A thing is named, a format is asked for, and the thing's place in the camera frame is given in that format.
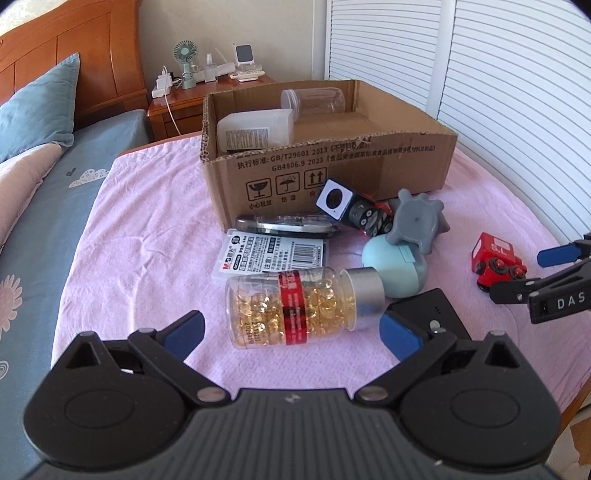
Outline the blue pillow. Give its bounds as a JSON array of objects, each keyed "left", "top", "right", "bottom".
[{"left": 0, "top": 52, "right": 81, "bottom": 163}]

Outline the white louvered closet door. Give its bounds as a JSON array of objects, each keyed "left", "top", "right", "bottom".
[
  {"left": 325, "top": 0, "right": 457, "bottom": 124},
  {"left": 436, "top": 0, "right": 591, "bottom": 241}
]

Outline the grey plush toy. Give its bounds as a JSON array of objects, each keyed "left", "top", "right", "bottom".
[{"left": 385, "top": 188, "right": 451, "bottom": 254}]

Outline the black rectangular device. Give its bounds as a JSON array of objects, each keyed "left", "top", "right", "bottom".
[{"left": 385, "top": 288, "right": 472, "bottom": 352}]

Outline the wooden headboard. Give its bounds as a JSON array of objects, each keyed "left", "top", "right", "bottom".
[{"left": 0, "top": 0, "right": 149, "bottom": 131}]

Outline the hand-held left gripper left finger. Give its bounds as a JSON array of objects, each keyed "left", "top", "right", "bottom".
[{"left": 65, "top": 310, "right": 230, "bottom": 408}]

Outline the white cable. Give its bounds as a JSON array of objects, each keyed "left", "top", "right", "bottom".
[{"left": 163, "top": 90, "right": 182, "bottom": 137}]

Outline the clear plastic jar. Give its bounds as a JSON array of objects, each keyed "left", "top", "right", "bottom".
[{"left": 281, "top": 88, "right": 346, "bottom": 121}]

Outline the pink pillow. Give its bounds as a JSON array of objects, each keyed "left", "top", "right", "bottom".
[{"left": 0, "top": 143, "right": 64, "bottom": 245}]

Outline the white power strip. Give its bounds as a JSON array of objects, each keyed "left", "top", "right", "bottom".
[{"left": 151, "top": 69, "right": 176, "bottom": 99}]

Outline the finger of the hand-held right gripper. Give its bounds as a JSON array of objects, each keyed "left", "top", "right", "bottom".
[
  {"left": 489, "top": 258, "right": 591, "bottom": 306},
  {"left": 537, "top": 233, "right": 591, "bottom": 269}
]

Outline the brown cardboard box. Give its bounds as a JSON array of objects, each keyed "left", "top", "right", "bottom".
[{"left": 199, "top": 79, "right": 459, "bottom": 234}]

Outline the grey-blue bed sheet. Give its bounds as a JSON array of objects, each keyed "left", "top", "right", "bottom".
[{"left": 0, "top": 108, "right": 153, "bottom": 480}]

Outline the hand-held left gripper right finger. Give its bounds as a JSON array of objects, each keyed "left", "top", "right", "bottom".
[{"left": 354, "top": 311, "right": 532, "bottom": 409}]

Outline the green desk fan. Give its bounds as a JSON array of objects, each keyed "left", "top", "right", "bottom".
[{"left": 173, "top": 41, "right": 200, "bottom": 90}]

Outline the white plastic bottle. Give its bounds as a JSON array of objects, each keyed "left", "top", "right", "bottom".
[{"left": 216, "top": 109, "right": 296, "bottom": 154}]

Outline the clear bottle of yellow capsules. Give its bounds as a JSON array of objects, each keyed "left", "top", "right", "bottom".
[{"left": 225, "top": 267, "right": 386, "bottom": 350}]

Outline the pale teal egg-shaped device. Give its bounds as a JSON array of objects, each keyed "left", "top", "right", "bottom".
[{"left": 361, "top": 233, "right": 428, "bottom": 298}]

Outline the red toy car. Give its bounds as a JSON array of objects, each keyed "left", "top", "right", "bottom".
[{"left": 470, "top": 232, "right": 528, "bottom": 291}]

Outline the black toy train car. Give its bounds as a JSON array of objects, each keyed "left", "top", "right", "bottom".
[{"left": 318, "top": 179, "right": 394, "bottom": 237}]

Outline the black correction tape dispenser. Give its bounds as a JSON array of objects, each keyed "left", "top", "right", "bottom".
[{"left": 235, "top": 213, "right": 342, "bottom": 240}]

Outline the pink towel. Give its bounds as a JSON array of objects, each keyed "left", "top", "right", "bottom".
[{"left": 51, "top": 134, "right": 591, "bottom": 416}]

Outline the wooden nightstand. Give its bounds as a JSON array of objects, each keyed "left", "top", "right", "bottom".
[{"left": 147, "top": 74, "right": 278, "bottom": 141}]

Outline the white phone stand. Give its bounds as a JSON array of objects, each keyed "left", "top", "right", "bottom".
[{"left": 233, "top": 43, "right": 256, "bottom": 75}]

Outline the white barcode packet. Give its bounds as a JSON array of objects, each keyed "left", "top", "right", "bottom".
[{"left": 211, "top": 229, "right": 331, "bottom": 283}]

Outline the wooden bed frame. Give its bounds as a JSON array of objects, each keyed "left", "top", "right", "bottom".
[{"left": 546, "top": 369, "right": 591, "bottom": 480}]

